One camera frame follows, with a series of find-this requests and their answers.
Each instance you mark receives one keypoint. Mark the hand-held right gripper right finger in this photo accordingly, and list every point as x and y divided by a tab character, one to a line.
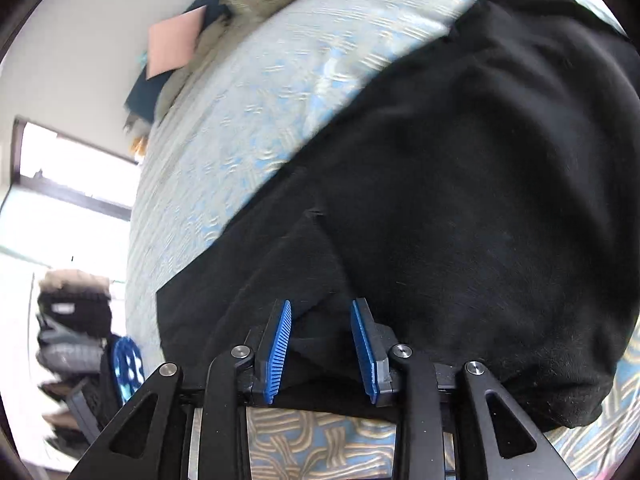
362	350

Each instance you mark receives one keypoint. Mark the teal item behind pillow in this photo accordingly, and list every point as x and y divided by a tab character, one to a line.
143	57

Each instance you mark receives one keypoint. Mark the dark blue headboard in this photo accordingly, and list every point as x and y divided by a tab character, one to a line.
145	94

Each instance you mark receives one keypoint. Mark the black hanging garment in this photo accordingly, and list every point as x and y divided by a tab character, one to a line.
75	310

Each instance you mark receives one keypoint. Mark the pink pillow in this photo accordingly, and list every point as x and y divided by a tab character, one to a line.
172	42

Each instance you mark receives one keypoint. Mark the black pants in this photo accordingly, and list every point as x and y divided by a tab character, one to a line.
450	185

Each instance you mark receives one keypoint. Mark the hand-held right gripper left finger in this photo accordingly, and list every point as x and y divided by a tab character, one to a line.
277	350

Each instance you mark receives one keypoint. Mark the beige hanging jacket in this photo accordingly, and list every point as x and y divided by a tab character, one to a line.
75	278

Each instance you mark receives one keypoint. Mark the orange plush toy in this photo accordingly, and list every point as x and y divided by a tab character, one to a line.
138	144

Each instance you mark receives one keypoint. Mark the grey puffer jacket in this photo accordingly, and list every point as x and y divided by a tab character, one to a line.
70	352

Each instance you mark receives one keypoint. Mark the blue patterned cloth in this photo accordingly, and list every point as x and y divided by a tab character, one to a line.
126	362

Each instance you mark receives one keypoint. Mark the bed with patterned sheet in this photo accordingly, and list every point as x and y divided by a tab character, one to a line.
240	110

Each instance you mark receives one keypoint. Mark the glass sliding door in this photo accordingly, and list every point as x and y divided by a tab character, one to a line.
65	175

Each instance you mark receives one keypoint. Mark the patterned pillow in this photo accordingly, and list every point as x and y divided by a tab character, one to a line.
187	67

